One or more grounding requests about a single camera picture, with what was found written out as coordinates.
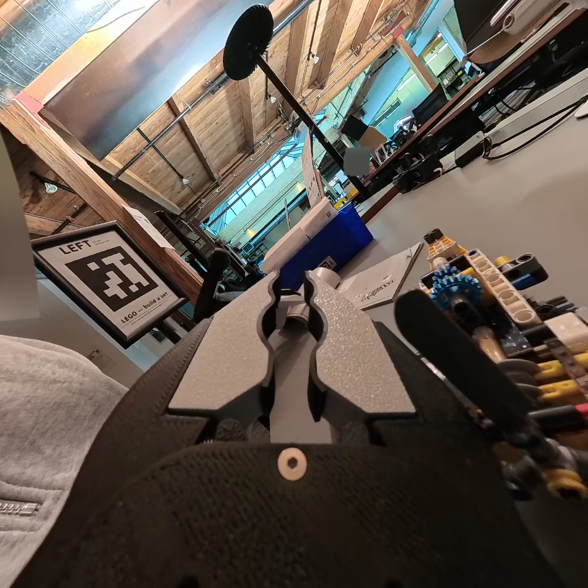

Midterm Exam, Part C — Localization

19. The black computer monitor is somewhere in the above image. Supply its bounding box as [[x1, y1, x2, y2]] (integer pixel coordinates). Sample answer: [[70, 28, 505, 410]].
[[411, 83, 449, 125]]

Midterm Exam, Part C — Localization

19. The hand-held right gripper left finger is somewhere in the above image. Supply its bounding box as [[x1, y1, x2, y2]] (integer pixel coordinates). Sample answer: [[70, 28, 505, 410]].
[[168, 269, 282, 422]]

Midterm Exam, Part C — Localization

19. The lego instruction booklet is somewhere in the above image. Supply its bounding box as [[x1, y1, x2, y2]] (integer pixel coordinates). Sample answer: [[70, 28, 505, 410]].
[[276, 241, 424, 332]]

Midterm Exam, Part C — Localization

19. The blue plastic bin with tag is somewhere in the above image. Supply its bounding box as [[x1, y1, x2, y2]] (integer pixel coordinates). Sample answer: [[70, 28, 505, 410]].
[[276, 202, 374, 296]]

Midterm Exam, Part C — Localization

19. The silver ceiling duct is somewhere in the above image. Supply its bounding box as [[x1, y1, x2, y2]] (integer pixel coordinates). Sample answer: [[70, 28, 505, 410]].
[[41, 0, 318, 161]]

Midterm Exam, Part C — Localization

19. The black charger dock green light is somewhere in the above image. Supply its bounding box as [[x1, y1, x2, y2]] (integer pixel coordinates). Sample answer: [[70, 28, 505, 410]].
[[411, 154, 443, 183]]

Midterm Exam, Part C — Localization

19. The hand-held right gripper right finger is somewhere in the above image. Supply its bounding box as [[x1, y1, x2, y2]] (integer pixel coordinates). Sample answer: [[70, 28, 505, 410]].
[[303, 270, 417, 424]]

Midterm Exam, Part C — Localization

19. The black round-top pole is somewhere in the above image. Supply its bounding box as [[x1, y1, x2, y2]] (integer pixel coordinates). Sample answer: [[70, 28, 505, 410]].
[[223, 5, 370, 199]]

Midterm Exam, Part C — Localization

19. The yellow white lego plane model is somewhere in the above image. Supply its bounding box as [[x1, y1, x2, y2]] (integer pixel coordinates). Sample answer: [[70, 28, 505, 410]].
[[394, 228, 588, 501]]

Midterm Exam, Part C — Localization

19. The dark grey power adapter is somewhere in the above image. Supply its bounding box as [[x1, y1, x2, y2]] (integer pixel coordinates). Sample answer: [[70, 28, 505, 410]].
[[455, 131, 486, 168]]

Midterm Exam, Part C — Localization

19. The white paper notice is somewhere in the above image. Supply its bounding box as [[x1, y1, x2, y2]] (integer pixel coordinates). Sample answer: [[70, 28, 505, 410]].
[[124, 206, 175, 250]]

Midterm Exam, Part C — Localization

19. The black cable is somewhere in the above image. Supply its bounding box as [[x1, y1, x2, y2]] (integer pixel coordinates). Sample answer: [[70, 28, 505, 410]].
[[481, 96, 588, 161]]

